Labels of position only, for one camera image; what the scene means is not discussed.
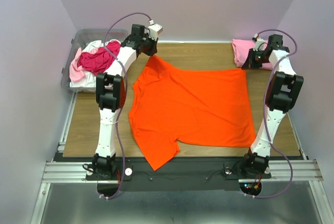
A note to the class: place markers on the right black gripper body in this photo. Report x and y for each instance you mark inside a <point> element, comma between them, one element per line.
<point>260,59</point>

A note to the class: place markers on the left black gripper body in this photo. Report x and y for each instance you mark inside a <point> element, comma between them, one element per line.
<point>148,45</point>

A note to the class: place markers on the orange t shirt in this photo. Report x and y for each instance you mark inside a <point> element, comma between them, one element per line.
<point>171,105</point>

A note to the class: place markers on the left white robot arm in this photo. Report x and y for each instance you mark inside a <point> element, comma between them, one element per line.
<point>111,91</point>

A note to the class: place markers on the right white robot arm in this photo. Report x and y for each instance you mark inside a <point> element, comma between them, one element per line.
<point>280,97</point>

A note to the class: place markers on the folded pink t shirt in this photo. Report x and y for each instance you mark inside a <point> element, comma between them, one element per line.
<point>241,49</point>

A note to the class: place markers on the magenta t shirt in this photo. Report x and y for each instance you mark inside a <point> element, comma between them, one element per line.
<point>98,60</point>

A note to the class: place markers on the clear plastic bin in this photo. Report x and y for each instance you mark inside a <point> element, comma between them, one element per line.
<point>81,40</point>

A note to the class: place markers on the white shirt in bin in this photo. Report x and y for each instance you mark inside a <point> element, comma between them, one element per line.
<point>89,81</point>

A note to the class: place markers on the light pink shirt in bin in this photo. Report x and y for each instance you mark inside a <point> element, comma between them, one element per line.
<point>76,73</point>

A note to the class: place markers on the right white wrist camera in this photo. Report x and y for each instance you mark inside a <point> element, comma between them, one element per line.
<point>260,43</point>

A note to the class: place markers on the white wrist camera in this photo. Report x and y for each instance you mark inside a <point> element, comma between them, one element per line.
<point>154,30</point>
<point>260,43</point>

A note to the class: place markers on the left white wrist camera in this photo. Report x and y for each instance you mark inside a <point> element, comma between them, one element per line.
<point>154,30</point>

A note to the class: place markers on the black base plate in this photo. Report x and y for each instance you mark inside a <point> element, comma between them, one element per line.
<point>179,174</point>

